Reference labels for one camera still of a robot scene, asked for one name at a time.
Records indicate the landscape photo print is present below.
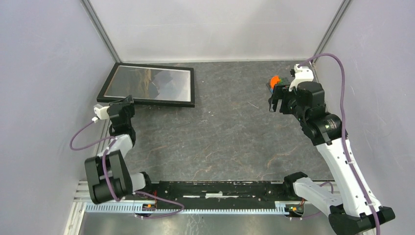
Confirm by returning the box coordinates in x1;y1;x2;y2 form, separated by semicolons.
103;65;192;103

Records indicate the wooden picture frame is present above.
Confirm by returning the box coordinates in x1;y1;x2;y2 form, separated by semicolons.
96;62;196;108

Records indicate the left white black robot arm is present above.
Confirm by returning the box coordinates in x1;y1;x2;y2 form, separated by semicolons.
84;95;154;204

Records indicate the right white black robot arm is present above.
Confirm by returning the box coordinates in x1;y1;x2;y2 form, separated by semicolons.
269;81;395;235

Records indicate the grey building block baseplate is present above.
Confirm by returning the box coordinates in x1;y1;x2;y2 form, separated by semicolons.
266;77;293;92

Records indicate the orange arch block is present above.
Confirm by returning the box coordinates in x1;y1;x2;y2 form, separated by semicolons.
269;75;281;90

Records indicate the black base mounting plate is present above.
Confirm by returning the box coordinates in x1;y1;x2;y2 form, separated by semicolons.
151;181;302;210

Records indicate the aluminium rail frame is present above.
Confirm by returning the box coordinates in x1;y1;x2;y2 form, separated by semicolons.
73;181;351;204

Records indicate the white slotted cable duct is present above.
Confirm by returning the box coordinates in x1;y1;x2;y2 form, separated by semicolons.
85;202;289;215

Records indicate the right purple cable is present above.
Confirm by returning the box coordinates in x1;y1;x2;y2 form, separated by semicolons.
297;52;382;235

